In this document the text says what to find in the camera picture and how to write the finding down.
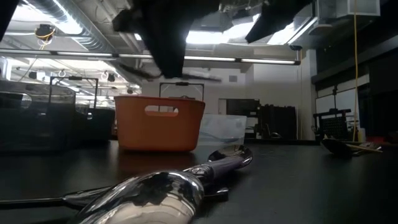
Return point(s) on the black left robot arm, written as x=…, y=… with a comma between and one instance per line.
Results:
x=6, y=15

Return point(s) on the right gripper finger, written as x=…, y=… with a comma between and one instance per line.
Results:
x=264, y=29

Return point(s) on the black cart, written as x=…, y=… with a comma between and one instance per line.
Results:
x=332, y=124

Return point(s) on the orange plastic bin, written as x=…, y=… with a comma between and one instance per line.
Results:
x=155, y=133

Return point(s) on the smoked transparent plastic bin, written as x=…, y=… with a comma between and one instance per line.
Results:
x=37, y=124

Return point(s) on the blue-grey plastic bin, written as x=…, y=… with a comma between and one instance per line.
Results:
x=96, y=127

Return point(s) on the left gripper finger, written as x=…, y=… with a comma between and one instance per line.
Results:
x=171, y=53

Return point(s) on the clear plastic bin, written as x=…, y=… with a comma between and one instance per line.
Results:
x=224, y=127

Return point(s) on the black stand frame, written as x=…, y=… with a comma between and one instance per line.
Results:
x=74, y=78
x=182, y=83

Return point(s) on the black cabinet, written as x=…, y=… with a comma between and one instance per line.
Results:
x=276, y=124

